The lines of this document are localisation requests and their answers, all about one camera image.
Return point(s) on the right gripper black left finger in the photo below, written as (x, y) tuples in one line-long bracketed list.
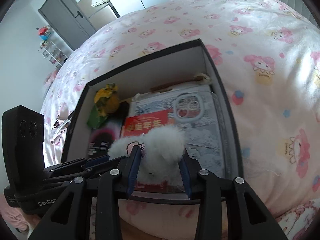
[(70, 215)]

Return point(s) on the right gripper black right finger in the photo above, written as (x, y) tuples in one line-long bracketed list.
[(247, 216)]

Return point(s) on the white smart watch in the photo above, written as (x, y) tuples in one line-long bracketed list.
[(62, 123)]

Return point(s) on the pink patterned cloth garment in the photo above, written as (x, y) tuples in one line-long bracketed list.
[(59, 139)]

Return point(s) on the white fluffy plush toy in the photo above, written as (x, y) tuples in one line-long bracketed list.
[(162, 149)]

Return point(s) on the green yellow corn snack bag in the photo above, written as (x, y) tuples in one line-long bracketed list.
[(106, 102)]

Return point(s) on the black pink product box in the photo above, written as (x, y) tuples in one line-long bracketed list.
[(105, 130)]

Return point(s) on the red portrait card packet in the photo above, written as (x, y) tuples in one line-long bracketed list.
[(142, 124)]

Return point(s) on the phone case in packaging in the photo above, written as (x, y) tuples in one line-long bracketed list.
[(191, 108)]

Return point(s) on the black cardboard storage box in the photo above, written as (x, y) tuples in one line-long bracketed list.
[(179, 85)]

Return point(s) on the white shelf rack with toys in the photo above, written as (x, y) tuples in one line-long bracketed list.
[(49, 49)]

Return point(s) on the grey door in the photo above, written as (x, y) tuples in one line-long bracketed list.
[(68, 21)]

